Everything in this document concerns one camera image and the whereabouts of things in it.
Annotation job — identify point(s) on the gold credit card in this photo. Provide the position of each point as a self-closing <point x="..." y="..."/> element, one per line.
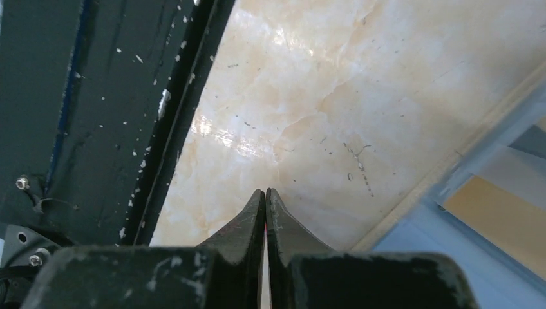
<point x="512" y="224"/>

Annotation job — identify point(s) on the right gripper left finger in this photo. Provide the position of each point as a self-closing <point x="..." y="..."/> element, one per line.
<point x="235" y="276"/>

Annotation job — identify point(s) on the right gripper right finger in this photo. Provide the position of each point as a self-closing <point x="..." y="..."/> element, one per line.
<point x="286" y="237"/>

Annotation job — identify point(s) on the clear plastic card holder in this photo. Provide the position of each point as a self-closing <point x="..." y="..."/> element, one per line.
<point x="508" y="150"/>

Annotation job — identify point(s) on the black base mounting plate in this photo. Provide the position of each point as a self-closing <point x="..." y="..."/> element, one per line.
<point x="97" y="98"/>

